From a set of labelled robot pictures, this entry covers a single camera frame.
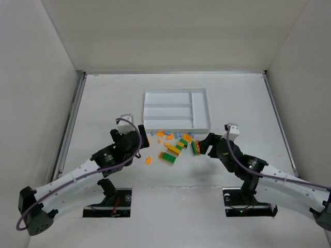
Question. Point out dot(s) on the orange curved piece lone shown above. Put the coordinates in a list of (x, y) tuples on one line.
[(148, 160)]

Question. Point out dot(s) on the long yellow brick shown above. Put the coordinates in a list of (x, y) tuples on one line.
[(174, 150)]

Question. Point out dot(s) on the orange ring lego piece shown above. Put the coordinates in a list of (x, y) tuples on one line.
[(187, 137)]

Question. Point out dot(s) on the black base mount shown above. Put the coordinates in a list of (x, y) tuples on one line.
[(237, 205), (115, 204)]

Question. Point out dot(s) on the white divided sorting tray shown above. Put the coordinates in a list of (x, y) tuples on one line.
[(178, 110)]

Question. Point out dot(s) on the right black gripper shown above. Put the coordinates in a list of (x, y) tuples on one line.
[(211, 143)]

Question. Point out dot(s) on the orange curved piece middle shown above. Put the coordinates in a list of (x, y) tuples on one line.
[(170, 136)]

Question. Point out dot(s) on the orange curved piece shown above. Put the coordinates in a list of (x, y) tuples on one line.
[(160, 134), (170, 136)]

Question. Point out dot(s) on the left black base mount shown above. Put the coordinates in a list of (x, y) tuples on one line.
[(115, 204)]

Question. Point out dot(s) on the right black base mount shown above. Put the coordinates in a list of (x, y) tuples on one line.
[(237, 205)]

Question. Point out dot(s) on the green plate brick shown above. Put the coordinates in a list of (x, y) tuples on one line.
[(194, 148)]

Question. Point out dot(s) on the green yellow bricks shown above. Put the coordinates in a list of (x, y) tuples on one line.
[(182, 143)]

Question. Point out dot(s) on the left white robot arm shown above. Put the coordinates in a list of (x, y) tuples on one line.
[(86, 185)]

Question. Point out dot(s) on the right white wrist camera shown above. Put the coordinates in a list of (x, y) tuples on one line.
[(231, 131)]

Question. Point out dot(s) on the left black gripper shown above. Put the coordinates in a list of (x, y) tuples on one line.
[(142, 135)]

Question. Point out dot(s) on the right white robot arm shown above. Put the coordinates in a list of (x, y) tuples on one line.
[(266, 184)]

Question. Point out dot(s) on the orange curved piece upper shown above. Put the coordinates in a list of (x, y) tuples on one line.
[(160, 134)]

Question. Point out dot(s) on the green two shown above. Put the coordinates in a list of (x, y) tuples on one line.
[(168, 158)]

